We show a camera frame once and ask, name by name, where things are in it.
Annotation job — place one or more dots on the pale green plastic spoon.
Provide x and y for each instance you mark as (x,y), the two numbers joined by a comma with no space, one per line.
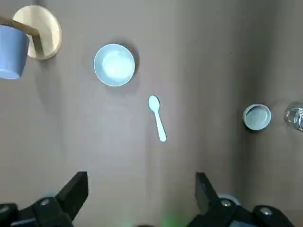
(158,118)

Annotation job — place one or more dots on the grey round bottle lid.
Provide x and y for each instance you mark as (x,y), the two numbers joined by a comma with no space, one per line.
(256,117)

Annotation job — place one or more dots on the pale blue bowl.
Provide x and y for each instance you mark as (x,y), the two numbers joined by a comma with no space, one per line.
(114,65)

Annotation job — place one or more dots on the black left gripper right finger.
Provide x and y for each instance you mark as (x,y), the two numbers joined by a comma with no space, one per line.
(220,212)

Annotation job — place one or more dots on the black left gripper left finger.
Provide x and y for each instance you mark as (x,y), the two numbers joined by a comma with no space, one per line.
(47,210)

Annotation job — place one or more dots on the transparent glass spice bottle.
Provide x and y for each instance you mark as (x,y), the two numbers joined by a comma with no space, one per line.
(296,117)

